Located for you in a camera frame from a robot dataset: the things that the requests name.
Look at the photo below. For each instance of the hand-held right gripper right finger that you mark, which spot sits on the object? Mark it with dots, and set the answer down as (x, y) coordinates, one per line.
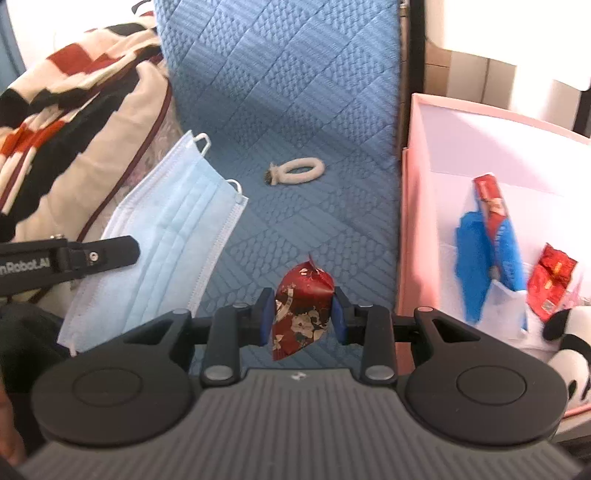
(338, 318)

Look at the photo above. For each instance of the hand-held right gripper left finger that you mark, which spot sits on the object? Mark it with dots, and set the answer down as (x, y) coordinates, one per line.
(267, 318)

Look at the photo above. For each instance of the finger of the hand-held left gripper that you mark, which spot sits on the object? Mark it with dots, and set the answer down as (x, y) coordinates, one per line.
(111, 254)

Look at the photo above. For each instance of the dark red floral packet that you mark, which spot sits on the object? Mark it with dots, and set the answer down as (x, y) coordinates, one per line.
(300, 309)

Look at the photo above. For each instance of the blue face mask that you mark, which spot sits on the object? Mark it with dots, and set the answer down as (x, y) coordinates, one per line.
(161, 240)

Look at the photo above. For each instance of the pink box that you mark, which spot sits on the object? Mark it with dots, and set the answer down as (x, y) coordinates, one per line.
(418, 230)

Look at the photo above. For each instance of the blue tissue packet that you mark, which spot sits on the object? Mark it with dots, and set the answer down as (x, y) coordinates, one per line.
(508, 267)

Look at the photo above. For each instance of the bright red snack packet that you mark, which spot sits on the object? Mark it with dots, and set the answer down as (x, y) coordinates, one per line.
(551, 281)

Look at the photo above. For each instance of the panda plush toy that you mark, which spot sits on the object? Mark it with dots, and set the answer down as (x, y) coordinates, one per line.
(572, 369)

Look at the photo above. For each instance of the person's left hand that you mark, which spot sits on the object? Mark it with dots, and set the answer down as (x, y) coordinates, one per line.
(9, 434)

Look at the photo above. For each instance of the striped blanket pillow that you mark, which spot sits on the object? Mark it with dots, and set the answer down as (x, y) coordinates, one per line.
(69, 60)

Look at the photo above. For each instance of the blue quilted sofa cushion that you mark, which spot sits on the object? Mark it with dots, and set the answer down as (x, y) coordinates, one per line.
(300, 92)

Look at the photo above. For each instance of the blue curtain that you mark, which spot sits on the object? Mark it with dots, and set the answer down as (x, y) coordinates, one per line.
(9, 37)

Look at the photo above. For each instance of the cardboard box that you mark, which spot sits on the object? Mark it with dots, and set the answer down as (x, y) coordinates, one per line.
(443, 69)

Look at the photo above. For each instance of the black post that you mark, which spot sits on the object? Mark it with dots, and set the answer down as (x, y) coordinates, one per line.
(412, 69)

